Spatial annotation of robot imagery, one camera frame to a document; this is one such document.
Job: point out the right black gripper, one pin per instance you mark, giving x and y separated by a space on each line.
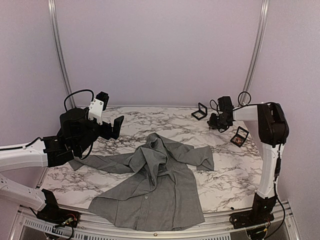
212 123

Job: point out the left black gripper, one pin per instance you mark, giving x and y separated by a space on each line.
107 133

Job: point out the orange portrait brooch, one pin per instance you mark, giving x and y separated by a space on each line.
238 140

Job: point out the grey button-up shirt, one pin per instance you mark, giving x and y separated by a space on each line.
160 178

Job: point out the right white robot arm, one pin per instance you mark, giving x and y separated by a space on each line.
273 130

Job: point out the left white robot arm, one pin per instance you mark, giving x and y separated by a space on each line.
79 129

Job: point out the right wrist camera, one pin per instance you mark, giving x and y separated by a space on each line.
214 105

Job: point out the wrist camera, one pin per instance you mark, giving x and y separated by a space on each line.
214 105
97 106

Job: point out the black display frame back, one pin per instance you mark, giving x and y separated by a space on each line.
201 112

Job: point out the black display frame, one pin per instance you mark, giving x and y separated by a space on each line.
201 112
241 133

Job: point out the black display frame front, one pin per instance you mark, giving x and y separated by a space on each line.
241 133

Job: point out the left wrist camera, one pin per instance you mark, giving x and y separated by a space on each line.
97 106

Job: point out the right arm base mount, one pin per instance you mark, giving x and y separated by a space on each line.
252 215

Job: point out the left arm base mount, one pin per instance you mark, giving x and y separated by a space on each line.
54 214

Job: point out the front aluminium rail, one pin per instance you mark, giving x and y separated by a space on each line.
163 225

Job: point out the right aluminium frame post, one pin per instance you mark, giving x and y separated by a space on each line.
244 96

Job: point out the aluminium frame post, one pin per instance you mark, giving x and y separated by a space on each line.
58 45
244 96

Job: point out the left aluminium frame post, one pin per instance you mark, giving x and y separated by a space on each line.
58 45

